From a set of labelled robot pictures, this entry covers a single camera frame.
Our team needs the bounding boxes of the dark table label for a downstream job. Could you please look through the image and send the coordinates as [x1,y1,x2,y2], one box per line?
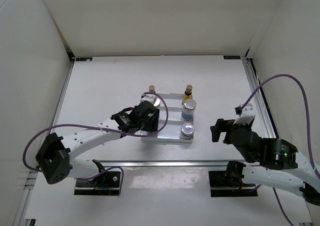
[75,57,93,62]
[223,55,241,60]

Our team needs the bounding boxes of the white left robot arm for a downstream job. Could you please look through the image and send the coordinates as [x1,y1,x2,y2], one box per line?
[35,101,160,186]

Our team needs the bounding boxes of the left dark table label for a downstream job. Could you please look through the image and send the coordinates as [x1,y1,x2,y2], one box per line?
[75,57,93,62]

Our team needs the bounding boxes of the yellow sauce bottle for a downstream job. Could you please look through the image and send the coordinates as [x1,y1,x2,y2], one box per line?
[182,84,193,104]
[148,85,155,93]

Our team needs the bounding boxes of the pale white-lid jar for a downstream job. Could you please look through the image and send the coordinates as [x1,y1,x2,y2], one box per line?
[179,123,195,140]

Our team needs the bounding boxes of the silver-lid spice jar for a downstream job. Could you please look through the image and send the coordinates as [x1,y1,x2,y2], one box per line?
[153,97,161,109]
[181,99,197,121]

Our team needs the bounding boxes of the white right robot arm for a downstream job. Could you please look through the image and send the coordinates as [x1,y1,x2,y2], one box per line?
[210,119,320,206]

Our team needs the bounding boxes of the white three-compartment tray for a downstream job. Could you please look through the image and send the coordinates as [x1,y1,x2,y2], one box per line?
[139,93,195,144]

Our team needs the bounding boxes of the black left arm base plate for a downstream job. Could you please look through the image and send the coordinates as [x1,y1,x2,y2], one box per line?
[73,166,124,196]

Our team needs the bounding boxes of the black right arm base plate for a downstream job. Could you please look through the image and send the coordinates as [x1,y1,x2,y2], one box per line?
[208,171,258,198]

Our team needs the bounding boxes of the left aluminium frame rail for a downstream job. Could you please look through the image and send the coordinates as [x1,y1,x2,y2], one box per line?
[34,48,76,169]

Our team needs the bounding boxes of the right dark table label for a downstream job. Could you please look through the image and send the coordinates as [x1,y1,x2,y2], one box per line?
[223,55,241,60]

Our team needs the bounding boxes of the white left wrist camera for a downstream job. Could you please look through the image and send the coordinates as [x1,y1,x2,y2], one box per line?
[140,92,157,105]

